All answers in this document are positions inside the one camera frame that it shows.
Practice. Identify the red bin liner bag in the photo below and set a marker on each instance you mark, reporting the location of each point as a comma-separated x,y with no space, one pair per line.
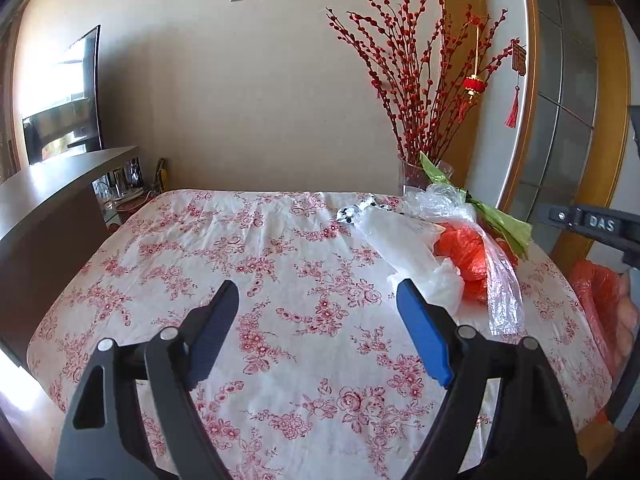
596,288

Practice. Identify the flat screen television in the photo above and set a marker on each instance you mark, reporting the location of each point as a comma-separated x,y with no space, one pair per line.
61,106

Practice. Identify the lime paw print bag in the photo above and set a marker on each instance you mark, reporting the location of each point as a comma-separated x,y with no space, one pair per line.
515,232

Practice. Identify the orange plastic bag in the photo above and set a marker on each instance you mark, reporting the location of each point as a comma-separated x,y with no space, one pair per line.
465,248

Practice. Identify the red lantern ornament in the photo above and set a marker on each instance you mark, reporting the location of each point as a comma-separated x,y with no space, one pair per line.
473,85

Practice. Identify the glass panel door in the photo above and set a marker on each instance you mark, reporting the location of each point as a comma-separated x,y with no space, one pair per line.
566,102

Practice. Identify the red tassel door charm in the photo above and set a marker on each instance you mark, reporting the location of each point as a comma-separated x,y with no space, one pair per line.
519,66

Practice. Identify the right human hand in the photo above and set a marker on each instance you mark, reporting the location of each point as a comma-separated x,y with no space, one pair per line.
626,322

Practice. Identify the picture frame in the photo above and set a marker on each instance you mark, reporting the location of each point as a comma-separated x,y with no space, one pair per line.
127,180

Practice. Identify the clear plastic bag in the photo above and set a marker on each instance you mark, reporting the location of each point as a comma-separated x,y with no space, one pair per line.
438,202

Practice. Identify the dark wooden tv cabinet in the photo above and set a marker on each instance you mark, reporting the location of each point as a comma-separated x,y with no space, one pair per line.
51,225

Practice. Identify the red berry branches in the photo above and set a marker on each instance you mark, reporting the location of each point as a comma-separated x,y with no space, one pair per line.
419,79

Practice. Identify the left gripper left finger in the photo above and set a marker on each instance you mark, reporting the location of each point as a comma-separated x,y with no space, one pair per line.
132,415

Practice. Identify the pale pink plastic bag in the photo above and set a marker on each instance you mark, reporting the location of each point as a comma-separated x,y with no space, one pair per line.
504,297

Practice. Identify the white plastic bag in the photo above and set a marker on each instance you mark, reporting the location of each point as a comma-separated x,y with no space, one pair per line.
407,245

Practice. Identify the glass vase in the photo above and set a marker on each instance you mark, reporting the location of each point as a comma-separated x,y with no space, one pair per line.
411,176

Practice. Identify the black white patterned wrapper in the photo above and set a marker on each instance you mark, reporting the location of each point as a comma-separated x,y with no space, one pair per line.
351,213

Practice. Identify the floral tablecloth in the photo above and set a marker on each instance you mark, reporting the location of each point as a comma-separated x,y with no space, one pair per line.
328,370

